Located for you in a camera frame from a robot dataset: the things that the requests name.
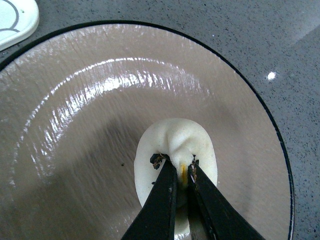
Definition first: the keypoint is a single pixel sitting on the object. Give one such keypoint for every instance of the cream bear print tray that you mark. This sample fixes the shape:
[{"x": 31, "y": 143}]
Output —
[{"x": 19, "y": 19}]

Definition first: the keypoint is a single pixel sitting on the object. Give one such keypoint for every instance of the beige plate with black rim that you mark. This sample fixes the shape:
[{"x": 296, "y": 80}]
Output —
[{"x": 74, "y": 107}]

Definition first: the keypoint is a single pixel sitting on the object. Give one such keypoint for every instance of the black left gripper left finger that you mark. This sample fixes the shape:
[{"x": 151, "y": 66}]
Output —
[{"x": 156, "y": 220}]

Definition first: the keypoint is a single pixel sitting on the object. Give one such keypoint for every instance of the white steamed bun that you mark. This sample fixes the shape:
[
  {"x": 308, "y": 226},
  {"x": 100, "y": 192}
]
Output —
[{"x": 184, "y": 141}]

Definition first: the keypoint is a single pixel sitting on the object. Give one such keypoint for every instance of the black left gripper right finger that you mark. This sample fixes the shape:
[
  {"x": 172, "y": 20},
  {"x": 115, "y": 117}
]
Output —
[{"x": 210, "y": 215}]

